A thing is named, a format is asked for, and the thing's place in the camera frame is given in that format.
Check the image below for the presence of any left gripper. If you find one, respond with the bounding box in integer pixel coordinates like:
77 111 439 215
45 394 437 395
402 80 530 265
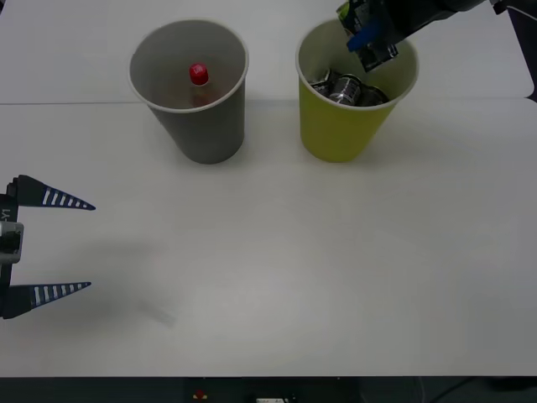
0 174 97 321

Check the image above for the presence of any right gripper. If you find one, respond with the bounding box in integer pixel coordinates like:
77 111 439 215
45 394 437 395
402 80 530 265
346 0 458 53

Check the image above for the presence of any silver and black drink can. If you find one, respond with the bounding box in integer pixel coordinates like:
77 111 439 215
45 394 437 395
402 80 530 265
336 0 400 74

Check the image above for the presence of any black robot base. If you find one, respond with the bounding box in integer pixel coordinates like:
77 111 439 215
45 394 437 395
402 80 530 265
0 375 537 403

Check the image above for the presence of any yellow-green plastic bin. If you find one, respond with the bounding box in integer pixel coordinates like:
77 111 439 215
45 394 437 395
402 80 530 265
294 18 421 164

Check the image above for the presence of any red-capped plastic bottle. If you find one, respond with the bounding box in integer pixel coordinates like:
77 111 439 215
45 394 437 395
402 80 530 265
187 62 217 107

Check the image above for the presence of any grey plastic bin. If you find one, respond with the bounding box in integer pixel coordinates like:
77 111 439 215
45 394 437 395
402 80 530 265
127 18 249 165

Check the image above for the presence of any white cable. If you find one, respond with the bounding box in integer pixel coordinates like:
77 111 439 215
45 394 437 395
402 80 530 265
504 5 537 19

